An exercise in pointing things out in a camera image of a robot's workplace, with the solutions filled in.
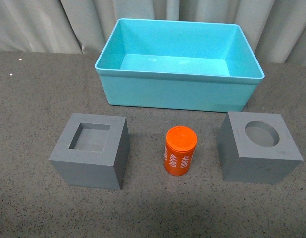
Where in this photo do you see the orange cylinder part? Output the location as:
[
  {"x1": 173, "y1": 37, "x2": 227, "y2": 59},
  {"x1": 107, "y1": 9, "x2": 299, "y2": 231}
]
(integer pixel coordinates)
[{"x1": 164, "y1": 126, "x2": 198, "y2": 176}]

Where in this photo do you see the gray cube square hole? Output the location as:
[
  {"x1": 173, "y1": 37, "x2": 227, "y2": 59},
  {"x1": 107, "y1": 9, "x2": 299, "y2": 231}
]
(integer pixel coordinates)
[{"x1": 49, "y1": 113, "x2": 130, "y2": 190}]

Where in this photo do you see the gray cube round hole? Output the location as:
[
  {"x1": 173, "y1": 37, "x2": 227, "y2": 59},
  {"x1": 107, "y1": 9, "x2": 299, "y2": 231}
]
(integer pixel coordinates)
[{"x1": 217, "y1": 112, "x2": 303, "y2": 184}]

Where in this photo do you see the blue plastic box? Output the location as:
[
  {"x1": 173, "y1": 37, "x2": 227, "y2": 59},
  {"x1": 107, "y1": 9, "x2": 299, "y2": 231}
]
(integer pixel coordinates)
[{"x1": 95, "y1": 18, "x2": 264, "y2": 112}]

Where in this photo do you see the white curtain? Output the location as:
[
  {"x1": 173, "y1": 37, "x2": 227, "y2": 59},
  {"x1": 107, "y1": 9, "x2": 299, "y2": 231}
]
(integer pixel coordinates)
[{"x1": 0, "y1": 0, "x2": 306, "y2": 66}]

